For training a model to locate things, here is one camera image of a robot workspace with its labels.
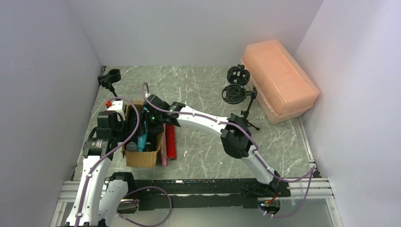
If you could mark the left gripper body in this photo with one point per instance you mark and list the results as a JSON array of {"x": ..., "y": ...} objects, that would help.
[{"x": 117, "y": 126}]

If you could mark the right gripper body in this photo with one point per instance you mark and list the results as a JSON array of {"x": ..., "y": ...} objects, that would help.
[{"x": 147, "y": 124}]

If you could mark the red glitter microphone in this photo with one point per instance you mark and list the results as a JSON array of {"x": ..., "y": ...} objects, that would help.
[{"x": 170, "y": 142}]

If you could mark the blue microphone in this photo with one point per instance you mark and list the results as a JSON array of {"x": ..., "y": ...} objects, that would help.
[{"x": 142, "y": 130}]

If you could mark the pink microphone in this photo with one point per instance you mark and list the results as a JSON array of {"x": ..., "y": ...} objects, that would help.
[{"x": 163, "y": 147}]

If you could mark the cardboard box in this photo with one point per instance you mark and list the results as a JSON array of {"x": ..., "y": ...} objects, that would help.
[{"x": 146, "y": 145}]

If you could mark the black clip round-base stand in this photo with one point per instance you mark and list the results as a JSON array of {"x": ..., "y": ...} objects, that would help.
[{"x": 107, "y": 80}]

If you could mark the black shock-mount round-base stand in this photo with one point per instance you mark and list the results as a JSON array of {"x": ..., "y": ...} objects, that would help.
[{"x": 238, "y": 75}]

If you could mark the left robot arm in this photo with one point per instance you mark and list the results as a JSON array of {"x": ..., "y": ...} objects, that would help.
[{"x": 92, "y": 207}]

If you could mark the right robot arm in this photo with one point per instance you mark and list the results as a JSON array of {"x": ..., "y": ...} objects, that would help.
[{"x": 236, "y": 139}]

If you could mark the black silver-head microphone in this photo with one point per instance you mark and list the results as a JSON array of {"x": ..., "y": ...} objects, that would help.
[{"x": 131, "y": 145}]

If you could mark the orange plastic storage box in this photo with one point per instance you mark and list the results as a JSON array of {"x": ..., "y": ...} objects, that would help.
[{"x": 284, "y": 89}]

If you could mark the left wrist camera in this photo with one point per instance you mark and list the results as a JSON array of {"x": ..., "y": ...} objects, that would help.
[{"x": 118, "y": 106}]

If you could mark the black base frame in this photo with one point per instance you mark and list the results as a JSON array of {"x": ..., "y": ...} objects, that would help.
[{"x": 203, "y": 193}]

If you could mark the aluminium rail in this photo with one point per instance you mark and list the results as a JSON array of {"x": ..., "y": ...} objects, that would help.
[{"x": 320, "y": 188}]

